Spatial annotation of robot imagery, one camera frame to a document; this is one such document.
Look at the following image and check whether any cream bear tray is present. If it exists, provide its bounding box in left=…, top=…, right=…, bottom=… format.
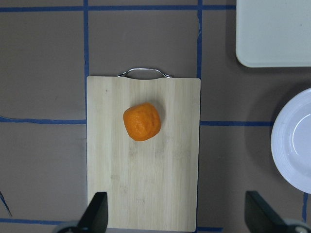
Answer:
left=236, top=0, right=311, bottom=67

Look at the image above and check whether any orange fruit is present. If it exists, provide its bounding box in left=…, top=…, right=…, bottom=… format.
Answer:
left=123, top=102, right=161, bottom=141

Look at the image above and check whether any white round plate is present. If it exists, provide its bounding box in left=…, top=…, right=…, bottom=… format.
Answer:
left=271, top=89, right=311, bottom=194

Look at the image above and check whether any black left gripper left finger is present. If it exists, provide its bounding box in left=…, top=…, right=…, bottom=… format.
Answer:
left=77, top=192, right=108, bottom=233

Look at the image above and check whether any bamboo cutting board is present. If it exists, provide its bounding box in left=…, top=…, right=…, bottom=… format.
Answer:
left=86, top=76, right=201, bottom=232

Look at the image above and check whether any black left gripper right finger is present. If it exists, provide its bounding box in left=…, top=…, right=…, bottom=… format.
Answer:
left=244, top=191, right=287, bottom=233

